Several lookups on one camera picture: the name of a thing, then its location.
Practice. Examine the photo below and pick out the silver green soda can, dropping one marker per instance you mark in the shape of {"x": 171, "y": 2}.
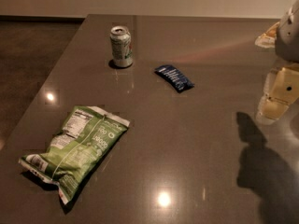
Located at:
{"x": 120, "y": 39}

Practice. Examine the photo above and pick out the blue rxbar wrapper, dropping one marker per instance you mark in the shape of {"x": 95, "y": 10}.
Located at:
{"x": 174, "y": 77}

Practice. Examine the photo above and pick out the green chip bag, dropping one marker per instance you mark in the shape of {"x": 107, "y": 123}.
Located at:
{"x": 88, "y": 133}

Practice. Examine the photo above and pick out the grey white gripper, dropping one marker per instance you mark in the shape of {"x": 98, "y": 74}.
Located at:
{"x": 290, "y": 36}

